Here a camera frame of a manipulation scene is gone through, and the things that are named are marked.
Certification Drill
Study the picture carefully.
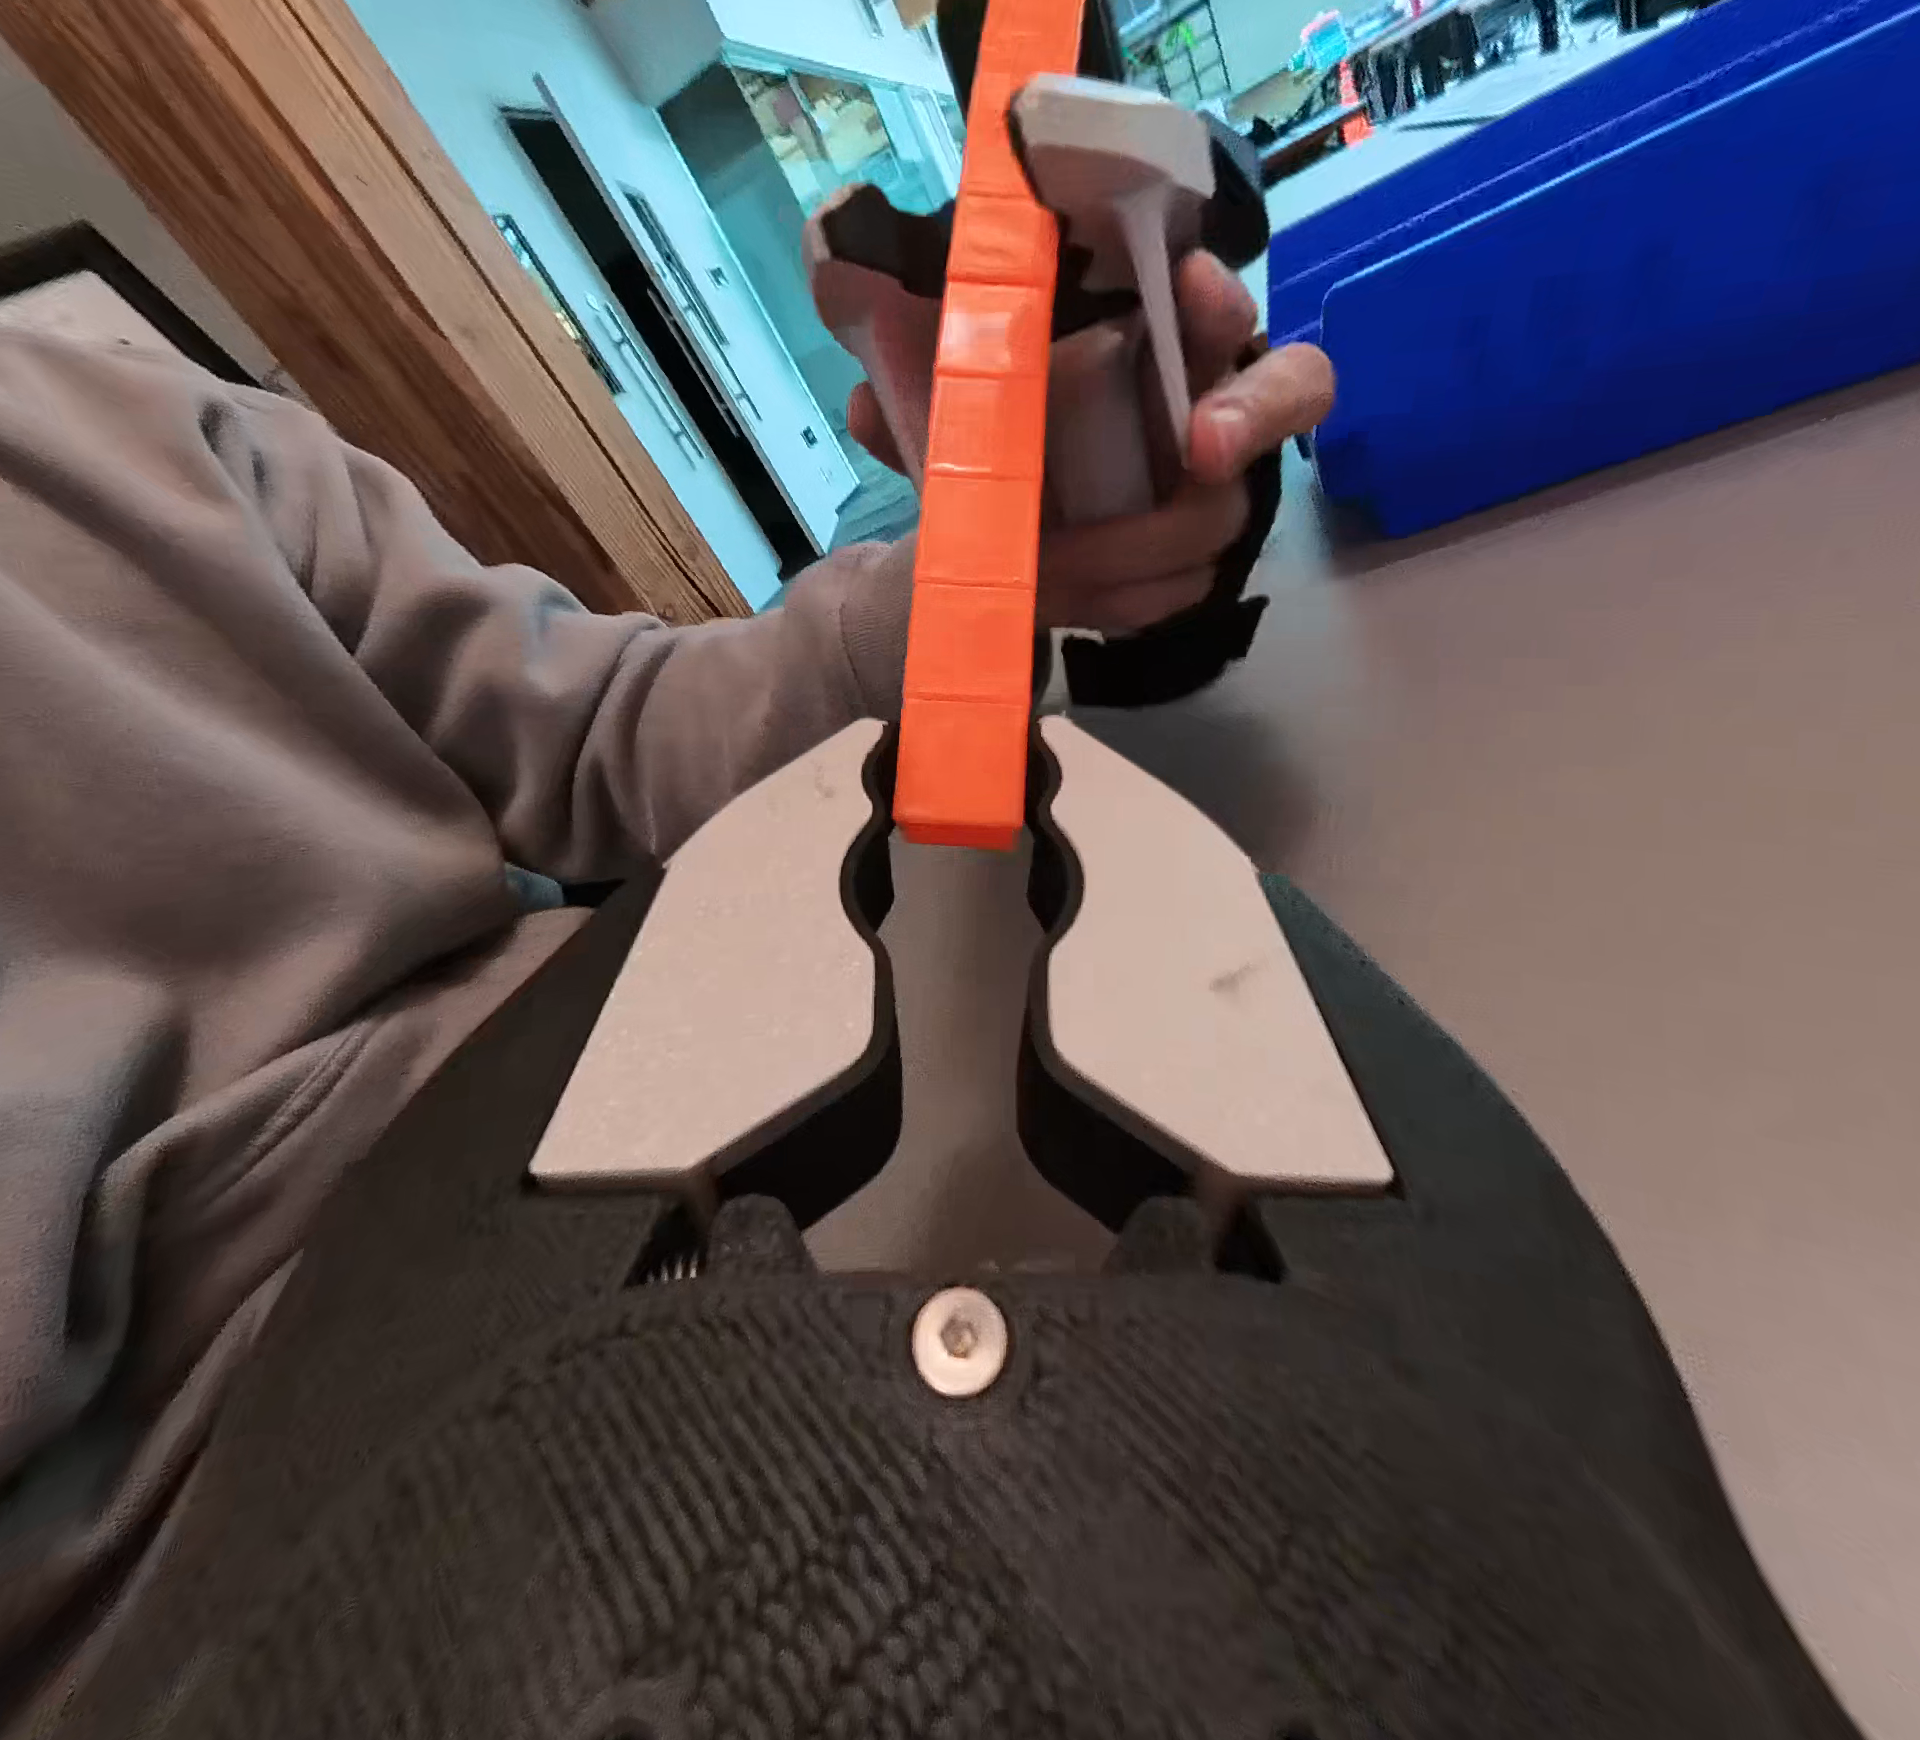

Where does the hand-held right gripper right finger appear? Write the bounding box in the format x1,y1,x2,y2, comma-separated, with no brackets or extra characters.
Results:
1019,717,1398,1200

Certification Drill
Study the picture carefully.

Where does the blue plastic bin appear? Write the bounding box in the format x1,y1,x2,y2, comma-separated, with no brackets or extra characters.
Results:
1261,0,1920,545

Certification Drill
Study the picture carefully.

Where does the person's left forearm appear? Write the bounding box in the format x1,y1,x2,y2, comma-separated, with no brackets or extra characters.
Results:
0,324,918,898

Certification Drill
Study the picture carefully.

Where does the grey desk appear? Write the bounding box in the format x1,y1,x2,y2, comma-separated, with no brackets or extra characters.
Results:
1047,376,1920,1740

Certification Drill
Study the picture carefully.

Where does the orange segmented bar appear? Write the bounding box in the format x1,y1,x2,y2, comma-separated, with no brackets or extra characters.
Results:
892,0,1097,856

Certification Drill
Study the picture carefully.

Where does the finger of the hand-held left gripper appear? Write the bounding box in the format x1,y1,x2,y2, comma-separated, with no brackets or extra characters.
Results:
1006,75,1220,246
802,182,962,483

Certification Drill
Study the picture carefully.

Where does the framed black and white poster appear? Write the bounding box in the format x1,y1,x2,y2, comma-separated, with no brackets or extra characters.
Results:
0,222,264,390

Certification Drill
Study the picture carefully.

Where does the person's grey hoodie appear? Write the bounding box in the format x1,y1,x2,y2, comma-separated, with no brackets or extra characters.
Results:
0,782,605,1665

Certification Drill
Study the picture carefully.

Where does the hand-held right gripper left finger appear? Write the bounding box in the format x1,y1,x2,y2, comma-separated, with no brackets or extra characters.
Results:
531,717,907,1200

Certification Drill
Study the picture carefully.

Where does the person's left hand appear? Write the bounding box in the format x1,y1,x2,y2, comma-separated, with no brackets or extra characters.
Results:
845,246,1335,645

